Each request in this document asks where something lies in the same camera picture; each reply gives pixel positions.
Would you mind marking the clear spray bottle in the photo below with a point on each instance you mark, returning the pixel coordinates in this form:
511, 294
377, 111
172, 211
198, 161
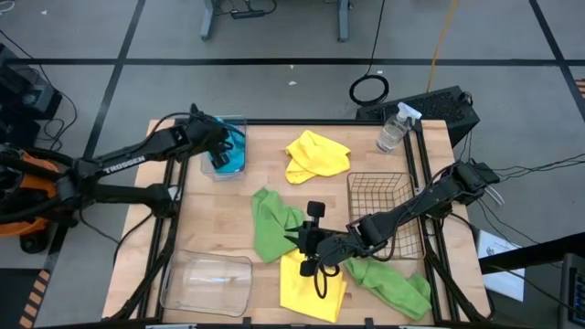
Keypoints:
390, 134

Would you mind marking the black equipment box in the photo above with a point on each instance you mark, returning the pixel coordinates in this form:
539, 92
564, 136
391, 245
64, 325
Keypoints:
27, 96

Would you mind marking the blue microfiber towel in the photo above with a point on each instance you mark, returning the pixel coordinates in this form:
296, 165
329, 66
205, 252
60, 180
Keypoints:
228, 170
237, 151

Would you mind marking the orange black shop vacuum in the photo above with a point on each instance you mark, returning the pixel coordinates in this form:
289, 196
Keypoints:
32, 180

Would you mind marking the orange black striped marker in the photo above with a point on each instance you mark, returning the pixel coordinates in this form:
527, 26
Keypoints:
35, 297

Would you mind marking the grey metal table leg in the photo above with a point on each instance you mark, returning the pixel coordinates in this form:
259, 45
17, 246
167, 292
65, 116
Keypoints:
344, 20
209, 20

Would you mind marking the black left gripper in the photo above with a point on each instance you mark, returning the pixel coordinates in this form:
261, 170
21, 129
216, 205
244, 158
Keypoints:
201, 134

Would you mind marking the small black power adapter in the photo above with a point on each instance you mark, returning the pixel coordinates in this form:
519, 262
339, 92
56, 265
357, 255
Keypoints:
485, 172

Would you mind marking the black aluminium table frame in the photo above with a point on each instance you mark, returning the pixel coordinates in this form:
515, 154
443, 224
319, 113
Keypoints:
297, 122

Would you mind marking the white paper sheet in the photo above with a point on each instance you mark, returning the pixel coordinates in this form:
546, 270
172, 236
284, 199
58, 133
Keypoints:
507, 285

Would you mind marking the yellow microfiber towel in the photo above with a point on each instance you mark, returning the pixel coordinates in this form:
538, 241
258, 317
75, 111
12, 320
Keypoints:
301, 297
320, 157

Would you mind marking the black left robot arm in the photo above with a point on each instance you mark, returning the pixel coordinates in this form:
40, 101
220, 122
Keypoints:
119, 162

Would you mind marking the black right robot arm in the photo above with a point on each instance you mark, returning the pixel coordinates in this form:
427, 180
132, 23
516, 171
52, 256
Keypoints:
411, 208

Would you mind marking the black power strip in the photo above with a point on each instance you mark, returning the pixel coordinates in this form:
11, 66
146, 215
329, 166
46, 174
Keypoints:
249, 14

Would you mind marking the green microfiber towel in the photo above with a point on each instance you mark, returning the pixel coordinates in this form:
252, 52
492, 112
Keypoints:
269, 224
393, 288

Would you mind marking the grey device with blue keys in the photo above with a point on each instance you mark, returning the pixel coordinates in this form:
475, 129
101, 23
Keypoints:
573, 292

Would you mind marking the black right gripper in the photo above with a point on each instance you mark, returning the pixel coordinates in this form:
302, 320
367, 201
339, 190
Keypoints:
315, 242

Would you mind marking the clear plastic bin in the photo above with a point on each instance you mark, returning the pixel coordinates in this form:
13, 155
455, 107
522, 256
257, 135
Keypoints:
205, 283
242, 176

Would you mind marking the black metal bar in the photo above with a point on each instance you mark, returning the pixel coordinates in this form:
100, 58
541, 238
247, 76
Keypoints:
539, 253

